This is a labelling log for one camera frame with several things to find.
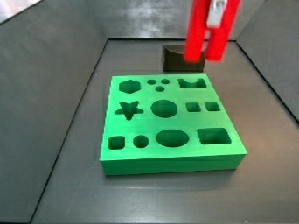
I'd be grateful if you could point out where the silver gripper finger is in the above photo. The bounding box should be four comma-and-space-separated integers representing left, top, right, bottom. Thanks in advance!
207, 0, 229, 28

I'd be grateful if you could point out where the red double-square block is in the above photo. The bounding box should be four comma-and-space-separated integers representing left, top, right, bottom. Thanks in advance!
183, 0, 241, 63

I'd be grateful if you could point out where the green shape-sorting board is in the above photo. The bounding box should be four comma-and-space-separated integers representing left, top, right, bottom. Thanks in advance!
99, 73, 247, 175

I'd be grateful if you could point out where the black curved bracket stand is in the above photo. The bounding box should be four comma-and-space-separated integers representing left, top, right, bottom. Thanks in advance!
163, 45, 206, 73

